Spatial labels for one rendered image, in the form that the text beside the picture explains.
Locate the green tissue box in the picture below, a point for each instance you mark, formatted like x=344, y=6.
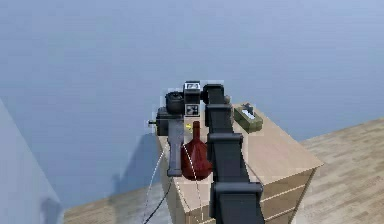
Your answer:
x=248, y=120

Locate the light wooden chest of drawers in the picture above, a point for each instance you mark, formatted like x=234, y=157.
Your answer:
x=280, y=156

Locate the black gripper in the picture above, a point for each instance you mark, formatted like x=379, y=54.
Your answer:
x=170, y=121

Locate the dark red vase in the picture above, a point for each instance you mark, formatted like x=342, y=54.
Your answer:
x=196, y=160

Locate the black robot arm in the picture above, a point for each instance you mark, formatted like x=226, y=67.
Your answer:
x=226, y=160

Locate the small yellow object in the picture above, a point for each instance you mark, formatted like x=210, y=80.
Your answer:
x=188, y=126

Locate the small grey ball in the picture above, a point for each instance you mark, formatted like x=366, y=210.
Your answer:
x=227, y=99

